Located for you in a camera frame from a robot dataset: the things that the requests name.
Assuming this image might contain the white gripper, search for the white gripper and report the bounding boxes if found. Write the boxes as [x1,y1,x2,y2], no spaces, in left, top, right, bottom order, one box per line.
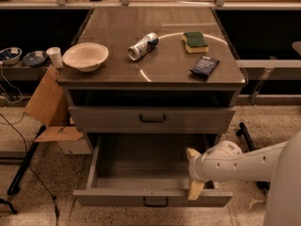
[186,148,207,201]

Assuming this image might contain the grey drawer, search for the grey drawer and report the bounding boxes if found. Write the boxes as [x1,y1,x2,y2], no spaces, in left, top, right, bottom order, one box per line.
[74,134,232,208]
[69,105,234,134]

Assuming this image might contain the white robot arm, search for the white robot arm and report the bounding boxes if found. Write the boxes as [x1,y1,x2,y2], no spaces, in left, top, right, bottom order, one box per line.
[186,133,301,226]

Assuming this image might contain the grey drawer cabinet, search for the grey drawer cabinet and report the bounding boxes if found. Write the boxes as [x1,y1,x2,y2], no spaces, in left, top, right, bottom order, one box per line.
[58,7,246,145]

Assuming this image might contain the grey top drawer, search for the grey top drawer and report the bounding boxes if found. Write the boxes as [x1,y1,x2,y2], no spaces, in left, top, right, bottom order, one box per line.
[69,105,234,134]

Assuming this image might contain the dark blue snack packet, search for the dark blue snack packet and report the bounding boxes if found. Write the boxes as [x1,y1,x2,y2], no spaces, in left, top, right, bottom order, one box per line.
[190,56,219,77]

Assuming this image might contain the green yellow sponge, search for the green yellow sponge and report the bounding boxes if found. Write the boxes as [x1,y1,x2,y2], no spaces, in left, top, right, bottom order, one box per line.
[182,31,209,54]

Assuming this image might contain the silver blue soda can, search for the silver blue soda can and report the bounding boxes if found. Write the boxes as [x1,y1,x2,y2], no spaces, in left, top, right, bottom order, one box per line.
[128,33,159,61]

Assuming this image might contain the brown cardboard box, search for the brown cardboard box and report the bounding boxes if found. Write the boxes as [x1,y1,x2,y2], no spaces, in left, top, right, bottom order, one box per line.
[24,66,92,154]

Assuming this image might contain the black left stand leg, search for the black left stand leg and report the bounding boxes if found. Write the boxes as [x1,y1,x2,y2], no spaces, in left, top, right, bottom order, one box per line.
[7,124,47,196]

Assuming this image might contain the white paper cup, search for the white paper cup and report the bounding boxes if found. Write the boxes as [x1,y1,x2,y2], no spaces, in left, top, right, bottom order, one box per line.
[46,47,63,68]

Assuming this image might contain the white blue bowl on shelf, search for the white blue bowl on shelf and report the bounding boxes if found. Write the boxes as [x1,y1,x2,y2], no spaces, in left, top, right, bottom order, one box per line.
[0,47,23,66]

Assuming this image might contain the black floor cable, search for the black floor cable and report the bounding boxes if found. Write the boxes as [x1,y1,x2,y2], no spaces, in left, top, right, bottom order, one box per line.
[0,113,60,226]

